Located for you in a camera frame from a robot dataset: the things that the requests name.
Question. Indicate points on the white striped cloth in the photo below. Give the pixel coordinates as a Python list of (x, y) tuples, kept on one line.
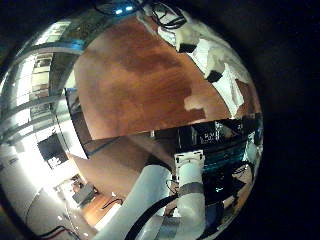
[(233, 90)]

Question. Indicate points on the black monitor screen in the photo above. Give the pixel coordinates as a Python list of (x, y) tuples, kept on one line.
[(51, 150)]

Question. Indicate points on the small grey cart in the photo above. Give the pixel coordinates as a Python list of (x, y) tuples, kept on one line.
[(83, 194)]

